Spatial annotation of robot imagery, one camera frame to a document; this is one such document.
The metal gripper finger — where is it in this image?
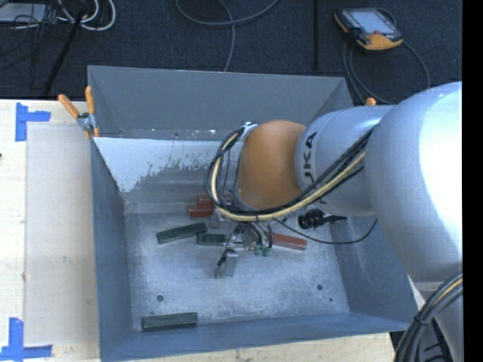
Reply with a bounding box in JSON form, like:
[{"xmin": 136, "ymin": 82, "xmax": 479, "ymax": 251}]
[
  {"xmin": 214, "ymin": 248, "xmax": 229, "ymax": 279},
  {"xmin": 225, "ymin": 251, "xmax": 240, "ymax": 278}
]

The dark green flat block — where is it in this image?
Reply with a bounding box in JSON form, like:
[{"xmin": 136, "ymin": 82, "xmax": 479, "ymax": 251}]
[
  {"xmin": 155, "ymin": 221, "xmax": 209, "ymax": 246},
  {"xmin": 141, "ymin": 311, "xmax": 199, "ymax": 332},
  {"xmin": 195, "ymin": 232, "xmax": 229, "ymax": 247}
]

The grey metal bin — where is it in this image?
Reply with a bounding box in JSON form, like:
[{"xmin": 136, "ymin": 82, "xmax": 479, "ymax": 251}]
[{"xmin": 86, "ymin": 65, "xmax": 420, "ymax": 362}]

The red-brown flat block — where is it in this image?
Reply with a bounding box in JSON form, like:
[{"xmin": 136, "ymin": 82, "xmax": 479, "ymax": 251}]
[
  {"xmin": 186, "ymin": 204, "xmax": 217, "ymax": 219},
  {"xmin": 271, "ymin": 232, "xmax": 309, "ymax": 251},
  {"xmin": 196, "ymin": 195, "xmax": 232, "ymax": 207}
]

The pale wood flat board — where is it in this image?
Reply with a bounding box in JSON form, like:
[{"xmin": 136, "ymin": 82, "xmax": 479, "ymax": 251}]
[{"xmin": 23, "ymin": 121, "xmax": 100, "ymax": 347}]

